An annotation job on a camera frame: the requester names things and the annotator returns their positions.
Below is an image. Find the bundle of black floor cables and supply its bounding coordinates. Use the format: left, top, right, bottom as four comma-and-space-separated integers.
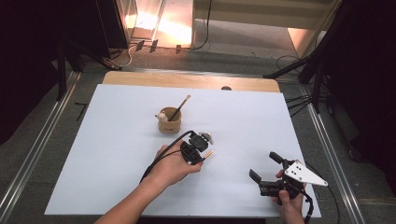
284, 94, 329, 119

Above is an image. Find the black metal stand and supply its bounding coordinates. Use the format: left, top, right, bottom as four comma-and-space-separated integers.
262, 0, 353, 114
55, 40, 123, 102

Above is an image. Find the left hand-held gripper black cable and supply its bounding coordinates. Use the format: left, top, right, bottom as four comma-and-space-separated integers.
139, 130, 194, 184

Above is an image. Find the black hanging cable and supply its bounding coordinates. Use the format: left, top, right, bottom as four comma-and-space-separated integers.
191, 0, 213, 50

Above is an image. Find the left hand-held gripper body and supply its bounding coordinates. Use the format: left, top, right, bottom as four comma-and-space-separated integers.
179, 130, 215, 166

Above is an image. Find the right hand-held gripper thick cable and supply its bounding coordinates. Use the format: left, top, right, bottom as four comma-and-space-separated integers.
300, 189, 315, 224

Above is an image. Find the white table cover board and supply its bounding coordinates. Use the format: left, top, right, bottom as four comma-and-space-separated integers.
44, 83, 322, 218

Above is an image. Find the wooden table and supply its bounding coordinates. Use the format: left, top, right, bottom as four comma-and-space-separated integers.
102, 71, 281, 93

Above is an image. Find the white floor cable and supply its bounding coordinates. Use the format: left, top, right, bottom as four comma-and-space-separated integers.
108, 45, 138, 68

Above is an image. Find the person's right hand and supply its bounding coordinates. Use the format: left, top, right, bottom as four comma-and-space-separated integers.
271, 189, 306, 224

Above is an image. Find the looped black floor cable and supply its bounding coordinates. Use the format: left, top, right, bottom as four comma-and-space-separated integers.
275, 54, 308, 75

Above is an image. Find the thin black cable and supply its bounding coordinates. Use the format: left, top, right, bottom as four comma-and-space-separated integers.
304, 161, 341, 224

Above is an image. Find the aluminium floor rail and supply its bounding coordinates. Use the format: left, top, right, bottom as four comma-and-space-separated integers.
0, 71, 82, 217
299, 84, 366, 224

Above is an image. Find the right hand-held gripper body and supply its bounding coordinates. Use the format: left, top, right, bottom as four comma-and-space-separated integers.
260, 159, 329, 200

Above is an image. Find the tan paper pouch holder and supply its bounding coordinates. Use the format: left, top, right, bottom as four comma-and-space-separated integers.
157, 106, 182, 134

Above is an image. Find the person's left hand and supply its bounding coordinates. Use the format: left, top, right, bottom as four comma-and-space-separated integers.
140, 140, 204, 190

